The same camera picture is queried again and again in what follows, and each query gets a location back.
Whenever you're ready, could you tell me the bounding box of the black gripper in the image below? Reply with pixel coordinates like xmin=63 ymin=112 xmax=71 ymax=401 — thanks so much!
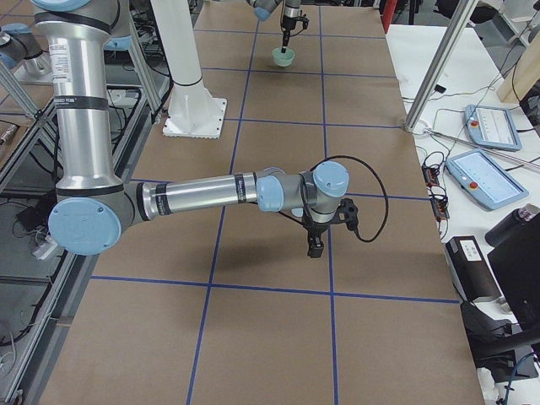
xmin=304 ymin=215 xmax=332 ymax=257
xmin=281 ymin=15 xmax=298 ymax=52

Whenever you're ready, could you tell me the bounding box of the green bowl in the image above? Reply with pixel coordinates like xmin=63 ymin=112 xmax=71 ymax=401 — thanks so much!
xmin=272 ymin=47 xmax=296 ymax=68

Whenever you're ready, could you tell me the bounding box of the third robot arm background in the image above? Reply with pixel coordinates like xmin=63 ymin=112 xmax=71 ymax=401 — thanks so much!
xmin=1 ymin=23 xmax=51 ymax=78

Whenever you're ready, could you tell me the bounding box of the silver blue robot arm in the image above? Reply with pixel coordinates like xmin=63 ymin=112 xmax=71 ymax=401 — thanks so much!
xmin=246 ymin=0 xmax=309 ymax=54
xmin=34 ymin=1 xmax=358 ymax=258

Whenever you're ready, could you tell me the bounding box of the brown paper table mat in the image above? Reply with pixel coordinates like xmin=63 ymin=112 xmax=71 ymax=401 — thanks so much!
xmin=40 ymin=3 xmax=483 ymax=404

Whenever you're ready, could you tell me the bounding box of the orange black adapter board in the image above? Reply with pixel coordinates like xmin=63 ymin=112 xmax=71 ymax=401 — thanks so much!
xmin=421 ymin=164 xmax=449 ymax=223

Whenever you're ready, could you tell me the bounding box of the black box on bench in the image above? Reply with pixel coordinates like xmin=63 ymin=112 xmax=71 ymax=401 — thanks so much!
xmin=445 ymin=235 xmax=501 ymax=303

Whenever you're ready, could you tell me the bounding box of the near blue teach pendant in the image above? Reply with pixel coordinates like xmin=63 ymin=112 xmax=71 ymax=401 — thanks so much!
xmin=445 ymin=148 xmax=528 ymax=210

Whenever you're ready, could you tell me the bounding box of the blue teach pendant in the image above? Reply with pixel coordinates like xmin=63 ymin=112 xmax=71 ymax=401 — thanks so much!
xmin=465 ymin=105 xmax=522 ymax=152
xmin=445 ymin=148 xmax=528 ymax=210

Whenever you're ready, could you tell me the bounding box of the black monitor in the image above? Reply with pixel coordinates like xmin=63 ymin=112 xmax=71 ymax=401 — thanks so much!
xmin=488 ymin=216 xmax=540 ymax=330

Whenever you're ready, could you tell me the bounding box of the far blue teach pendant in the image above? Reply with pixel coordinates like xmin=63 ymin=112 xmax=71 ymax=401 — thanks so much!
xmin=465 ymin=105 xmax=522 ymax=152

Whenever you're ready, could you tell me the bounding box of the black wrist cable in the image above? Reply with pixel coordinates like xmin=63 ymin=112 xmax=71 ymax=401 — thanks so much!
xmin=318 ymin=155 xmax=391 ymax=243
xmin=291 ymin=12 xmax=309 ymax=39

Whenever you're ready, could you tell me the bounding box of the white camera stand base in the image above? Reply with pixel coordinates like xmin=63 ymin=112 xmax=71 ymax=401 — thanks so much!
xmin=151 ymin=0 xmax=227 ymax=139

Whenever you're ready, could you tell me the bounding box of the aluminium frame post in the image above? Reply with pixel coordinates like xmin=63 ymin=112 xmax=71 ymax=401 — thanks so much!
xmin=403 ymin=0 xmax=478 ymax=132

